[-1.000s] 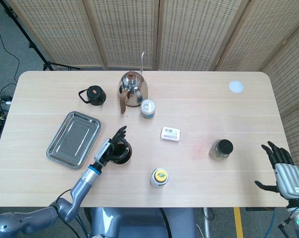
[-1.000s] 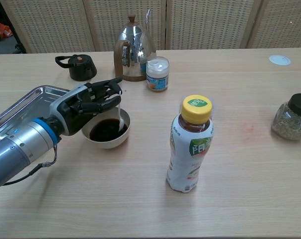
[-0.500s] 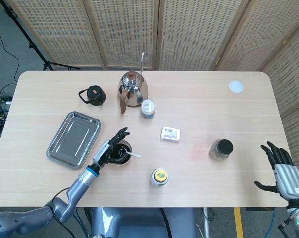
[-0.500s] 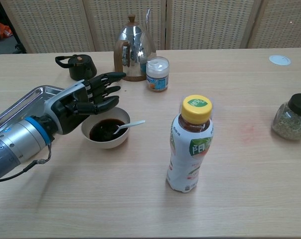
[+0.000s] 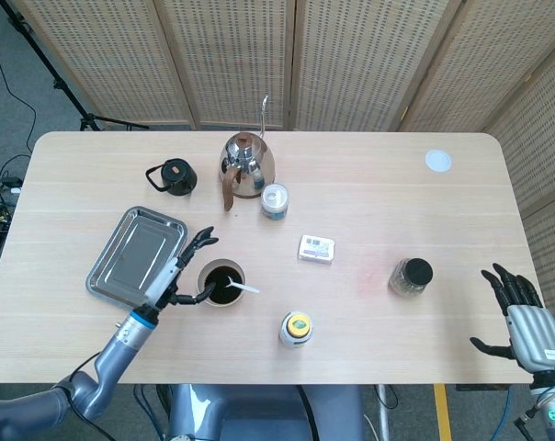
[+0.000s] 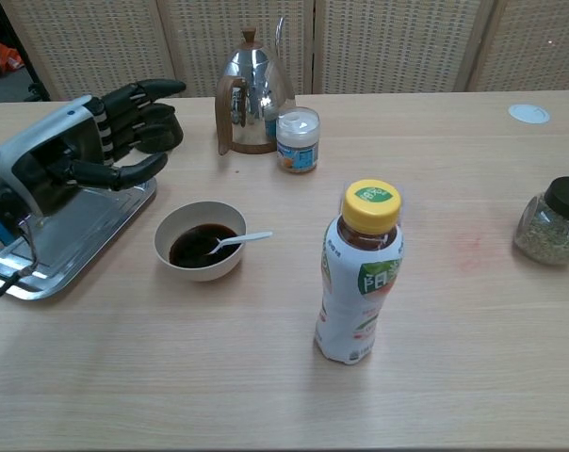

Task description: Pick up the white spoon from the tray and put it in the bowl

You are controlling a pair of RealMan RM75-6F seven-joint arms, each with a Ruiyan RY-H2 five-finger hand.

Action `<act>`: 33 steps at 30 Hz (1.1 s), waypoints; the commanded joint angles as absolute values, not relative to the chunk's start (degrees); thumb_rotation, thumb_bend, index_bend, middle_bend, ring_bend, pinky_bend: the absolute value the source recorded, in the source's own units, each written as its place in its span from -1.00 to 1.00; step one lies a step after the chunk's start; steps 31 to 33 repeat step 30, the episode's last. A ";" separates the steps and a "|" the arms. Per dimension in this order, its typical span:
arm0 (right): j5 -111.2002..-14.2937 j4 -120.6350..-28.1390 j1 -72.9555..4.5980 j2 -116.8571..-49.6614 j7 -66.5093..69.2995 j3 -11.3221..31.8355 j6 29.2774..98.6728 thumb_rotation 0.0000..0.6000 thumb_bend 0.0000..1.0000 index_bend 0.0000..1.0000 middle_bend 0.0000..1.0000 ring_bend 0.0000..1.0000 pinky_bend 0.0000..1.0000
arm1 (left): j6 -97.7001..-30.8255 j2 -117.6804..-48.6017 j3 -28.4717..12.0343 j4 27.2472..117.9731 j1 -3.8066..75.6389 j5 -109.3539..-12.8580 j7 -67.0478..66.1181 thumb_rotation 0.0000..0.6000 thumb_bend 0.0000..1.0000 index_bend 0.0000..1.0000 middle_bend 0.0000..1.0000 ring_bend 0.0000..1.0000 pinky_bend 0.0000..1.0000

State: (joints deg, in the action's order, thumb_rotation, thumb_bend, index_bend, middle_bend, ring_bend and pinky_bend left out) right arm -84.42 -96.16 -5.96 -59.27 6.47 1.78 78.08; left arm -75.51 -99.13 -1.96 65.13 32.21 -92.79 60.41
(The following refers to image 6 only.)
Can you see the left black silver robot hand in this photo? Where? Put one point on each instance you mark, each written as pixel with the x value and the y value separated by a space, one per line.
pixel 44 136

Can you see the white plastic spoon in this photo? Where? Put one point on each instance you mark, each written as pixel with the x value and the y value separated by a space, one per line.
pixel 247 237

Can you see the white bowl with dark liquid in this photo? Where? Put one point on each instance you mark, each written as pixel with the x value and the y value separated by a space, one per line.
pixel 204 270

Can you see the black tripod stand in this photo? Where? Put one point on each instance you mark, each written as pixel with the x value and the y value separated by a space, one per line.
pixel 38 92

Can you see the orange black object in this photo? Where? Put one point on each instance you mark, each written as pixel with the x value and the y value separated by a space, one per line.
pixel 4 54

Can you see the stainless steel rectangular tray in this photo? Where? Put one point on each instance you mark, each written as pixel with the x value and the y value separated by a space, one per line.
pixel 77 235

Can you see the small black teapot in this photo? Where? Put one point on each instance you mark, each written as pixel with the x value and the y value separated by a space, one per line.
pixel 171 136

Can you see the small clear jar white lid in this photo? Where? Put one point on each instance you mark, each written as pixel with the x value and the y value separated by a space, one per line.
pixel 297 141

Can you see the tea bottle yellow cap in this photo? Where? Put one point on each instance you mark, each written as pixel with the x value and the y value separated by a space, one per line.
pixel 360 282

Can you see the woven bamboo folding screen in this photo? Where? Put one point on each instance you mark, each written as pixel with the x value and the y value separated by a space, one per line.
pixel 383 42

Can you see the glass herb jar black lid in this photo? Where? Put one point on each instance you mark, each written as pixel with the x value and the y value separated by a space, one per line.
pixel 548 230

